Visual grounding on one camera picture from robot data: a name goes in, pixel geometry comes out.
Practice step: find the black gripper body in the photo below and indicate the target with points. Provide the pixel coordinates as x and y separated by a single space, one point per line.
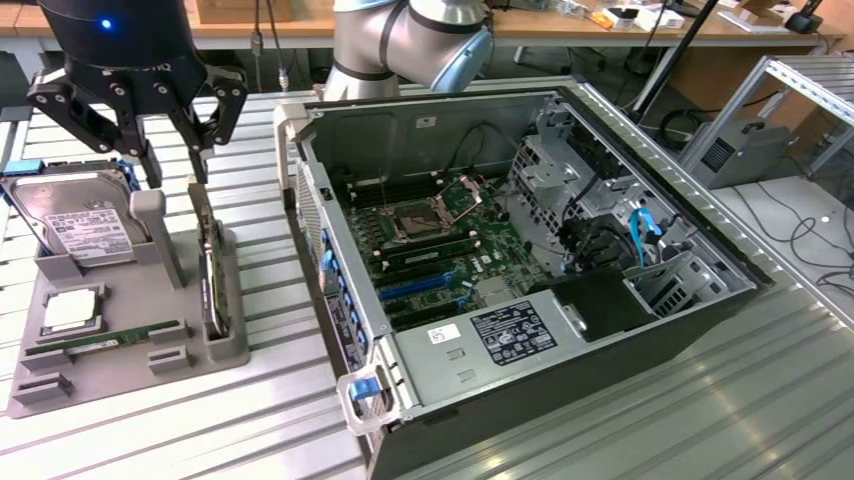
127 50

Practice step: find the green graphics card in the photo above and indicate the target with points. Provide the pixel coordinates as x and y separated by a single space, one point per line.
212 280

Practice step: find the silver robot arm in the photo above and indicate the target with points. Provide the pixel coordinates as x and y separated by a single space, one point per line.
374 45

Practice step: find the brown cardboard box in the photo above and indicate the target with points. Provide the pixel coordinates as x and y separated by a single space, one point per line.
227 12

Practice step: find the hard disk with blue rails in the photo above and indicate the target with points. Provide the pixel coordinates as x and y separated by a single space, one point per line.
80 220

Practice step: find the RAM slot with white clips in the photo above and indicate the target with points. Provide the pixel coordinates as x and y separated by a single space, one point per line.
420 245
394 181
396 191

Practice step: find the silver socket cover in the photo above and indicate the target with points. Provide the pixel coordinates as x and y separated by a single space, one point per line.
448 188

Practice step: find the silver CPU chip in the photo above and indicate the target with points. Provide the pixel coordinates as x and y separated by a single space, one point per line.
69 310

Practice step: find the CPU socket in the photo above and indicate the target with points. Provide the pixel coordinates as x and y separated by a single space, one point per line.
420 225

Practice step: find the grey parts rack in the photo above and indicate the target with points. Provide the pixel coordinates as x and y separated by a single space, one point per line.
133 320

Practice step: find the green RAM stick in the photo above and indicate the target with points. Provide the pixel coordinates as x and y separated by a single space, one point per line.
120 336

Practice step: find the RAM stick with white label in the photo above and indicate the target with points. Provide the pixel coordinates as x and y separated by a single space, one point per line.
420 256

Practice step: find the long black expansion slot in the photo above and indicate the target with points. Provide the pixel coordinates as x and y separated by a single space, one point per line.
427 309
407 277

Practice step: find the blue expansion slot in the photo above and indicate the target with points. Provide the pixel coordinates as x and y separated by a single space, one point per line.
414 286

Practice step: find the tall metal disk bay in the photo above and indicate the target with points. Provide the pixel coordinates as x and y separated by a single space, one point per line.
540 210

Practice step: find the black chair base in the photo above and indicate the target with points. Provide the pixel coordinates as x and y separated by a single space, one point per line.
587 62

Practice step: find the silver finned heatsink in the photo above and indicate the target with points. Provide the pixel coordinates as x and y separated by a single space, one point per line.
496 291

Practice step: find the small yellow box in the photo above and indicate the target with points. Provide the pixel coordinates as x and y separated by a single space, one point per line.
603 19

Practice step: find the blue case latch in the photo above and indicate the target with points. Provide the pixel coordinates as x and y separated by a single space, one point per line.
362 390

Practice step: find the grey power supply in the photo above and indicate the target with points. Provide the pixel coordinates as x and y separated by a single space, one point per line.
440 380

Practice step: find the small white box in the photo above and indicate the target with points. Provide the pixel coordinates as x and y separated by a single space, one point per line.
660 19

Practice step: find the black stand pole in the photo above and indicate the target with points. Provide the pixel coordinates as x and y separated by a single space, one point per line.
674 60

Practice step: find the black plastic shroud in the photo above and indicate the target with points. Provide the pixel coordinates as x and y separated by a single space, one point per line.
600 305

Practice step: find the brown wooden cabinet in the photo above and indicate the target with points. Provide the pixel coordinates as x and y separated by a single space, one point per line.
707 70

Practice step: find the low metal disk bay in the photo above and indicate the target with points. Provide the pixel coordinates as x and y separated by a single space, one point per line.
674 290

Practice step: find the black open PC case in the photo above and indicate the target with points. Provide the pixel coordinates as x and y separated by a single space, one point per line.
534 425

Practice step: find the grey computer tower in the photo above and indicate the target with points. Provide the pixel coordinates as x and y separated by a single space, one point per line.
754 160

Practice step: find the flat cardboard sheets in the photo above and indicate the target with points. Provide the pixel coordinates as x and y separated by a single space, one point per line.
754 17

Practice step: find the small black device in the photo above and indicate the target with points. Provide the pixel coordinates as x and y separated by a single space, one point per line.
803 22

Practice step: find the wooden desk with white frame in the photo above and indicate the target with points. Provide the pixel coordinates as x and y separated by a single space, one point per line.
574 30

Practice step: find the silver metal latch bracket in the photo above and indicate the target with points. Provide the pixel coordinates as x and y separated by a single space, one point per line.
574 322

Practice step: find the aluminium profile frame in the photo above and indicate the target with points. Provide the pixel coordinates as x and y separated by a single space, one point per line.
734 107

